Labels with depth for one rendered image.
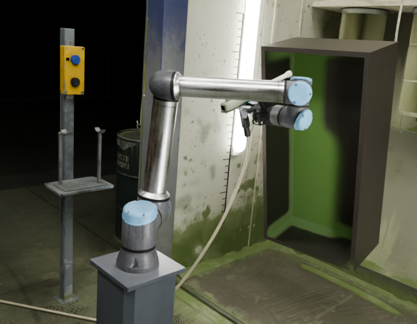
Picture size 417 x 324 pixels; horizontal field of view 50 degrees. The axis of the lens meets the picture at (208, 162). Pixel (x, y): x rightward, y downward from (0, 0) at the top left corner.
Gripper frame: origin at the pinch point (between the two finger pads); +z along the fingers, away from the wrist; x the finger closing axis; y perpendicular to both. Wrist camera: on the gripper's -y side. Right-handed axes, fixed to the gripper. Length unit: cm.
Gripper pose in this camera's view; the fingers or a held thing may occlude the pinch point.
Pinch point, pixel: (241, 104)
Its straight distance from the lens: 215.2
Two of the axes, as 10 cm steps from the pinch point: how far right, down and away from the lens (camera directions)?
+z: -6.8, -2.2, 6.9
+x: 7.0, -4.6, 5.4
